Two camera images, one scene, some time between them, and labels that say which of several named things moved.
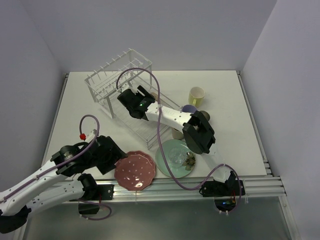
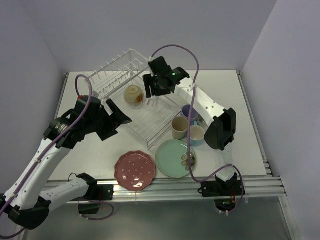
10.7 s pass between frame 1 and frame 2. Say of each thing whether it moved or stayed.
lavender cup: stayed
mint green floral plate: stayed
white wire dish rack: stayed
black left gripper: moved
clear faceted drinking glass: moved
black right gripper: moved
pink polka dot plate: stayed
